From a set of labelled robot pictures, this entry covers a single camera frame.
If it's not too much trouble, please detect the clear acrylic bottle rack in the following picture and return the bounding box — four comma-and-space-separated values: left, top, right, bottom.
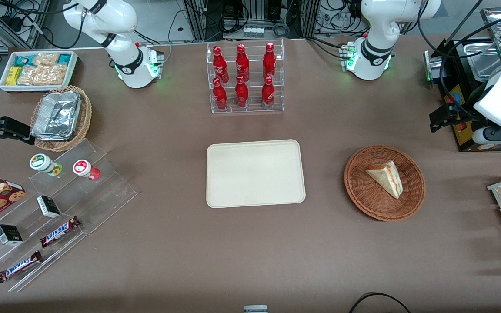
206, 38, 285, 114

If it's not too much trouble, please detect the yellow snack packet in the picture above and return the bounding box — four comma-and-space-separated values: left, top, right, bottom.
6, 66, 23, 86

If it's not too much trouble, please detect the Snickers chocolate bar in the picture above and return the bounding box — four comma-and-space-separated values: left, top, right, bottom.
0, 250, 43, 284
40, 216, 81, 248

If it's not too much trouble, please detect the cream plastic tray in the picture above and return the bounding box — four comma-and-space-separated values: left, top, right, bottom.
206, 139, 306, 209

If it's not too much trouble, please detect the brown round wicker basket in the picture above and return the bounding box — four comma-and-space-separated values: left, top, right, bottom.
344, 145, 426, 222

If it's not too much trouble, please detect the white power strip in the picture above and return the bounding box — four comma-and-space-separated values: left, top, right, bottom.
243, 25, 265, 40

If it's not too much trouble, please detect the silver foil packet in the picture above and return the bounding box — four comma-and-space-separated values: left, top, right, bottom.
31, 90, 82, 142

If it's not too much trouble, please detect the black food warmer machine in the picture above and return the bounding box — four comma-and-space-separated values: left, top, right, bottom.
424, 7, 501, 153

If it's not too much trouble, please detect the clear bag of crackers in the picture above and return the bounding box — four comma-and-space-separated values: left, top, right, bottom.
33, 52, 61, 67
17, 65, 44, 86
42, 64, 68, 85

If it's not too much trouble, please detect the red lidded strawberry cup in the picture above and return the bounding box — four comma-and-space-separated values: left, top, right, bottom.
73, 160, 101, 181

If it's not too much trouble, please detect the red cola bottle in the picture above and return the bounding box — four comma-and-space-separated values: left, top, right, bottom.
262, 42, 277, 81
213, 77, 228, 110
213, 46, 230, 84
235, 43, 250, 82
261, 76, 275, 107
235, 75, 249, 108

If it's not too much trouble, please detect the triangular sandwich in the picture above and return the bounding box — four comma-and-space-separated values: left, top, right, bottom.
366, 160, 404, 199

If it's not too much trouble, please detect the green lidded sunflower cup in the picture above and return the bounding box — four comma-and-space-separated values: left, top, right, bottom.
29, 153, 63, 176

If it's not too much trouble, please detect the black looped cable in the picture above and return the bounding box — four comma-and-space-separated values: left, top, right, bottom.
348, 292, 412, 313

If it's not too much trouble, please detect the white rectangular snack bin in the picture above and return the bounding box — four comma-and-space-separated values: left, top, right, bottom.
0, 50, 79, 94

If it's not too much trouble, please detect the stainless steel pan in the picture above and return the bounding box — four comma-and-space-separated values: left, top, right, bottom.
464, 41, 501, 83

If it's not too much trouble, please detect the small black box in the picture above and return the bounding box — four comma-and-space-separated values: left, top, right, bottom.
37, 195, 61, 219
0, 224, 24, 246

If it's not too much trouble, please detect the clear acrylic stepped stand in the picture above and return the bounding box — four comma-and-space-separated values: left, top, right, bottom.
0, 138, 138, 293

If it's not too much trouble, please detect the light tan wicker basket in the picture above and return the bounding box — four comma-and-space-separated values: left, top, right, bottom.
30, 85, 93, 152

